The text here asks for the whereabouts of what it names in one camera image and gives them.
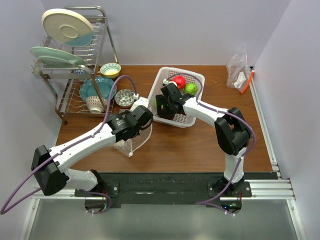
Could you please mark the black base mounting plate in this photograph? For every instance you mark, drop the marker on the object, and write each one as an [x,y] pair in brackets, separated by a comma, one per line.
[156,188]

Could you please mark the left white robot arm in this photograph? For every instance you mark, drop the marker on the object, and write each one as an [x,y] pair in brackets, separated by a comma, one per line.
[52,167]

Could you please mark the white perforated plastic basket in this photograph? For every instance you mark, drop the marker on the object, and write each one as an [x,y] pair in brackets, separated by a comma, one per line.
[179,120]

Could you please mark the teal scalloped plate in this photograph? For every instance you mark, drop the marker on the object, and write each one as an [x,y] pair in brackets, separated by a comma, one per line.
[104,84]

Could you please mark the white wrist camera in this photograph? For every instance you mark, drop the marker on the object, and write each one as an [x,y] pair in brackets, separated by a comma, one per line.
[139,101]
[166,82]

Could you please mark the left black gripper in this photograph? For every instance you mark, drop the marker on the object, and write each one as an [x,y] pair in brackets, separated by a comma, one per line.
[127,112]

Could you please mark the brown patterned small bowl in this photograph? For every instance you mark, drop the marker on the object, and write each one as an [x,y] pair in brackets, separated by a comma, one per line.
[94,104]

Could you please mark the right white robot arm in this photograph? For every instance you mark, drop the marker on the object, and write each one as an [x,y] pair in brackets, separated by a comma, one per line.
[232,132]

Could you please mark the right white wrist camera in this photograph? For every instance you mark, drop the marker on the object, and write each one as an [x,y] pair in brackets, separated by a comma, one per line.
[166,82]

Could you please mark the clear polka dot zip bag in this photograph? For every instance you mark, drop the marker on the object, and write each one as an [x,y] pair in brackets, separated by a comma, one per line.
[129,146]

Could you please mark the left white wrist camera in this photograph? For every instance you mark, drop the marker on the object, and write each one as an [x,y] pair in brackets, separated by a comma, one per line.
[139,101]

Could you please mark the metal dish rack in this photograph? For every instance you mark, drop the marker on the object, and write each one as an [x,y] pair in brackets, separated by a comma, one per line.
[60,79]

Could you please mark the green custard apple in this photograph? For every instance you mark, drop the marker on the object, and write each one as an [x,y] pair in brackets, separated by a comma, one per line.
[191,88]

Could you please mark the red apple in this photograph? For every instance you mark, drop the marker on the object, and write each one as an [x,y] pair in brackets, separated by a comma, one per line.
[180,82]

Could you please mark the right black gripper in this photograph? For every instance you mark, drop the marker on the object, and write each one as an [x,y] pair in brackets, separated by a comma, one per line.
[161,100]

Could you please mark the blue patterned small dish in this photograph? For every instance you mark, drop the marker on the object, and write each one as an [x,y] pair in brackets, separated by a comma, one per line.
[80,71]

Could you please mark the clear bag with orange zipper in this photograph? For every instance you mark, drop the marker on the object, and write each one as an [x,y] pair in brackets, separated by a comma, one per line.
[240,74]

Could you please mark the cream and teal large plate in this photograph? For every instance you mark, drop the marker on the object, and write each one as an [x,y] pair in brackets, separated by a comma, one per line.
[68,27]

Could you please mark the mint green plate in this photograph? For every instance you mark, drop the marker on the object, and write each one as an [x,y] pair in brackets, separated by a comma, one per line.
[56,57]

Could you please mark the teal yellow patterned bowl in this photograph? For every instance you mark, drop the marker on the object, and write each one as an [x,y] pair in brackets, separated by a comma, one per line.
[110,70]

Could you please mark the grey leaf patterned bowl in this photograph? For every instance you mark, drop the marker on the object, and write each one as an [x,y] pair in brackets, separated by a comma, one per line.
[124,98]

